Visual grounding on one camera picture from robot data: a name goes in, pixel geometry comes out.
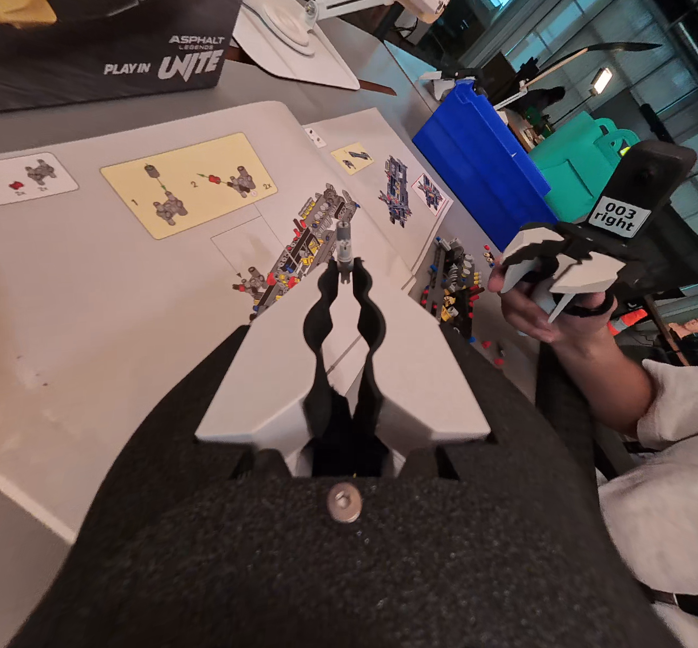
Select lego instruction booklet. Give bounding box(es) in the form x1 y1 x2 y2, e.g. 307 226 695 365
0 101 457 546

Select multicoloured lego chassis assembly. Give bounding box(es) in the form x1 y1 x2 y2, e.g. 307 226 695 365
420 237 487 339

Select person's right hand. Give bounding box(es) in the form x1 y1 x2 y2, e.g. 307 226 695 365
487 257 621 346

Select blue flat object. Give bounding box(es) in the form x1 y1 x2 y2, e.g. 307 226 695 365
412 81 552 252

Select orange traffic cone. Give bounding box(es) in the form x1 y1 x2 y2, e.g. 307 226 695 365
607 307 651 336

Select scattered small lego pins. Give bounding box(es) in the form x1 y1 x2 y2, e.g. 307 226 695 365
479 244 509 369

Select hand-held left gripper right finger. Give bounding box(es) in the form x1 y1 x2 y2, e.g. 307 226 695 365
352 258 493 478

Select black lego set box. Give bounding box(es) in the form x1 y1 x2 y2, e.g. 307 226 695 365
0 0 258 113

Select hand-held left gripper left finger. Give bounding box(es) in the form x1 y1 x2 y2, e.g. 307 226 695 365
194 261 354 478

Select light grey lego connector block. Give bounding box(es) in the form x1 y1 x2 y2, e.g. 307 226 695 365
334 221 357 284

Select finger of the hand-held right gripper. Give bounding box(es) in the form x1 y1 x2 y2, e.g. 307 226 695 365
548 251 628 296
498 224 563 294

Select teal felt bag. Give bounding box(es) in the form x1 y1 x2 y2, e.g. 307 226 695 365
529 111 642 224

